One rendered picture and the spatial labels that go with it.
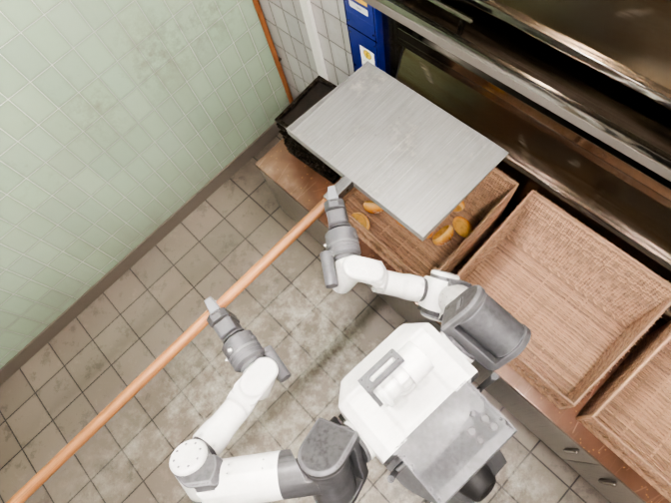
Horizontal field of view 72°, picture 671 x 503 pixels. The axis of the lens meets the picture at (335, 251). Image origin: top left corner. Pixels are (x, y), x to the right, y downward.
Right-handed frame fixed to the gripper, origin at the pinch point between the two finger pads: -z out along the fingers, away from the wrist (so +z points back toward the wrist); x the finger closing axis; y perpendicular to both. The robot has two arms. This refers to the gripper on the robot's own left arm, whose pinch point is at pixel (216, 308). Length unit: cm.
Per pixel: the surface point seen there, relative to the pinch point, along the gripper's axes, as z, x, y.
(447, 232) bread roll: 7, 56, 81
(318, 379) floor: 7, 122, 1
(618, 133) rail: 36, -21, 97
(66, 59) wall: -122, 3, 4
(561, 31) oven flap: 10, -26, 106
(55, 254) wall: -114, 75, -64
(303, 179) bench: -57, 63, 53
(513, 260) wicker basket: 31, 63, 94
